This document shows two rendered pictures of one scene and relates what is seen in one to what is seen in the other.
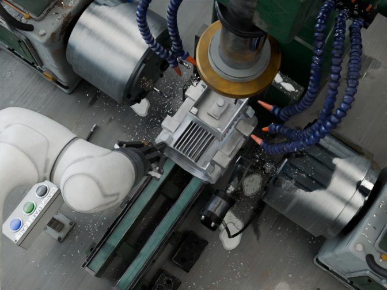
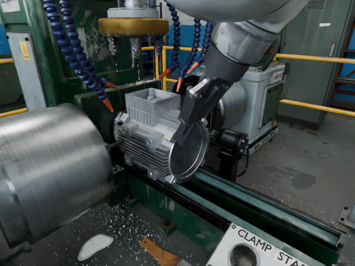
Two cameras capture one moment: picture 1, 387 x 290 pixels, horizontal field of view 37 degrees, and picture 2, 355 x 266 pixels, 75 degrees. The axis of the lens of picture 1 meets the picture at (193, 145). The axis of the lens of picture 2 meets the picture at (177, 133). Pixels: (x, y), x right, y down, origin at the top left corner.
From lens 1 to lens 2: 1.30 m
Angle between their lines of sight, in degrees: 63
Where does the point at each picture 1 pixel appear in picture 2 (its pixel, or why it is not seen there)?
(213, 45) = (122, 7)
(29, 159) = not seen: outside the picture
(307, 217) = (238, 94)
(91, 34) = (8, 135)
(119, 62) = (70, 125)
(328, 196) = not seen: hidden behind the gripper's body
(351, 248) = (258, 73)
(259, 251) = (247, 176)
